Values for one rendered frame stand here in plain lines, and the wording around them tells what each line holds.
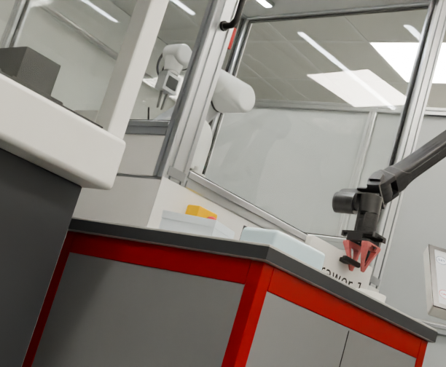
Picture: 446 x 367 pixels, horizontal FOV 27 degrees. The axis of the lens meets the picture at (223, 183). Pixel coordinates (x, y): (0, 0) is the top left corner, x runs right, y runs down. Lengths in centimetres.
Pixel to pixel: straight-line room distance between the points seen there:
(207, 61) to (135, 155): 30
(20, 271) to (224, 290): 39
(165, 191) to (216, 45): 40
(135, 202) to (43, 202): 51
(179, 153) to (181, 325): 67
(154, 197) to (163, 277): 49
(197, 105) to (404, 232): 218
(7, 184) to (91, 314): 33
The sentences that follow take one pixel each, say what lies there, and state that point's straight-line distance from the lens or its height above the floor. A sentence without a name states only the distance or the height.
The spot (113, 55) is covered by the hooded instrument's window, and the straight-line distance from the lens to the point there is 179.
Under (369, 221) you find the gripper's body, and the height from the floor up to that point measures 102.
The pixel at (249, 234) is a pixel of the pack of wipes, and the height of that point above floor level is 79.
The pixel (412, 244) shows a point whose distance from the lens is 426.
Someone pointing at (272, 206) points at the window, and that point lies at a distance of 253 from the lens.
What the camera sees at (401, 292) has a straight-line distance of 422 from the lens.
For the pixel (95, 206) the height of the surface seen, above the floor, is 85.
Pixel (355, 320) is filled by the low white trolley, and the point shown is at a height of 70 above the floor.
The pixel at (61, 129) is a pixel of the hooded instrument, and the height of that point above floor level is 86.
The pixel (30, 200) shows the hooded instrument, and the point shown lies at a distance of 175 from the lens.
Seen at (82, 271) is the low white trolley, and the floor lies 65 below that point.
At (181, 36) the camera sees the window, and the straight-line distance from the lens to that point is 240.
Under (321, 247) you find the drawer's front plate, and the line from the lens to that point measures 231.
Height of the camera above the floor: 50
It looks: 12 degrees up
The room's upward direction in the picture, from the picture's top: 17 degrees clockwise
